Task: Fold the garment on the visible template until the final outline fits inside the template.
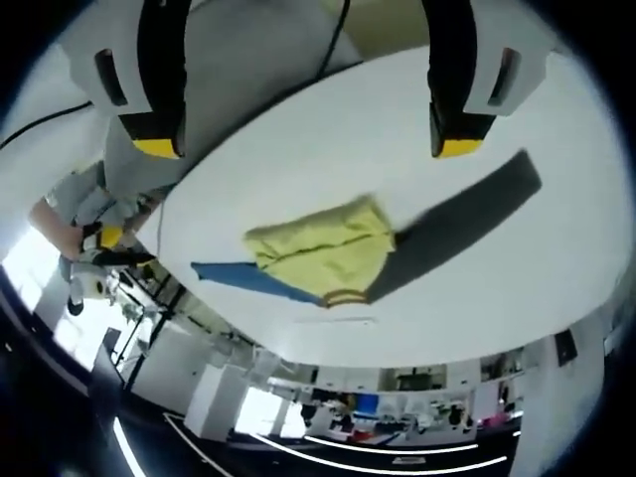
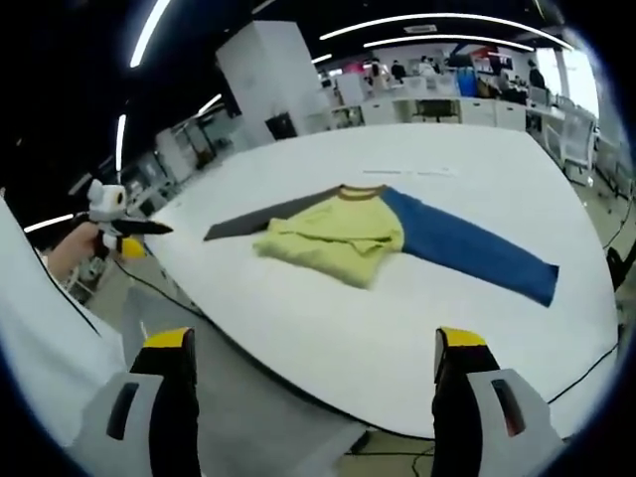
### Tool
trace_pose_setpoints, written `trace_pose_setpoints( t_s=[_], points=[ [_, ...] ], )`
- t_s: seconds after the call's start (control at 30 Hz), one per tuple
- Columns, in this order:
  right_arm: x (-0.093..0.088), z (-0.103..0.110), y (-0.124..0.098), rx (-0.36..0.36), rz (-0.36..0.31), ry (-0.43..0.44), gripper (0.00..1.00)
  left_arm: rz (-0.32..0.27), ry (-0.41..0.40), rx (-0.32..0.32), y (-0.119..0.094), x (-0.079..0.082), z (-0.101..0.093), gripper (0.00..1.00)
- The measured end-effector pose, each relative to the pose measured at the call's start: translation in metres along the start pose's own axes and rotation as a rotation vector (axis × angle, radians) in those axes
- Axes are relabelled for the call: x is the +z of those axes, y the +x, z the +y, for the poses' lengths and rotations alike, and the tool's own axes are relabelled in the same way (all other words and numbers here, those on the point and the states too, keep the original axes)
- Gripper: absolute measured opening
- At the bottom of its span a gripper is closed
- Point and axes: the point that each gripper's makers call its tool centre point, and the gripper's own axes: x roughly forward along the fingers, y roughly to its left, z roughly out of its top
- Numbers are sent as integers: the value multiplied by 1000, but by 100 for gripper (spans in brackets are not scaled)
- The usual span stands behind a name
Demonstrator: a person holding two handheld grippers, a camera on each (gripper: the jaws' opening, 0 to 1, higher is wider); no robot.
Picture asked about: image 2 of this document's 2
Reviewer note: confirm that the black tripod stand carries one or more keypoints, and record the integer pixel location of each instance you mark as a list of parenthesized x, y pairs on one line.
[(618, 263)]

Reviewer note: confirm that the white counter row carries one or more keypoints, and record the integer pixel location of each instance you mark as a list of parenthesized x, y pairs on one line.
[(477, 113)]

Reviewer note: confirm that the ceiling light strip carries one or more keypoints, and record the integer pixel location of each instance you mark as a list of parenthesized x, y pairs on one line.
[(447, 38), (121, 141), (149, 32), (49, 223), (447, 16)]

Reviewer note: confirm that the yellow garment blue grey sleeves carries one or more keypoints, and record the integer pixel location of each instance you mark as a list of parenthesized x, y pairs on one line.
[(328, 238)]

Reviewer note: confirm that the black office chair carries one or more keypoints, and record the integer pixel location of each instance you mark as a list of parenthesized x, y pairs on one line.
[(436, 110)]

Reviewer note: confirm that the person's left hand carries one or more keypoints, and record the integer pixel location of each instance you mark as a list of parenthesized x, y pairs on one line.
[(74, 251)]

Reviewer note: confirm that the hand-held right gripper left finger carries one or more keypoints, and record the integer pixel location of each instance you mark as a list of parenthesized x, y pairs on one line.
[(149, 407)]

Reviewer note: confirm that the white flat perforated strip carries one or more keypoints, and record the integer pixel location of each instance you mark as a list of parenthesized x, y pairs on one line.
[(412, 171)]

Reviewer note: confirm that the white office chair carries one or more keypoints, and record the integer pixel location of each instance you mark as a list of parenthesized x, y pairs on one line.
[(571, 144)]

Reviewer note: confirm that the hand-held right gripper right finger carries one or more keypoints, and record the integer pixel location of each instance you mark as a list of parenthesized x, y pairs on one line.
[(477, 407)]

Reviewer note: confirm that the black waste bin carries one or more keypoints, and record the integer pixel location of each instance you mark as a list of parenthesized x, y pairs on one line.
[(280, 126)]

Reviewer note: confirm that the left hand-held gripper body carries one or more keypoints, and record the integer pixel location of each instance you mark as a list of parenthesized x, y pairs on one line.
[(107, 201)]

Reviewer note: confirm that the white square pillar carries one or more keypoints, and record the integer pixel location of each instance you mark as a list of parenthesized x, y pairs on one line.
[(273, 79)]

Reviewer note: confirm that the person's white shirt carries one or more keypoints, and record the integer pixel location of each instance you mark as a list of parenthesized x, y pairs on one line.
[(40, 348)]

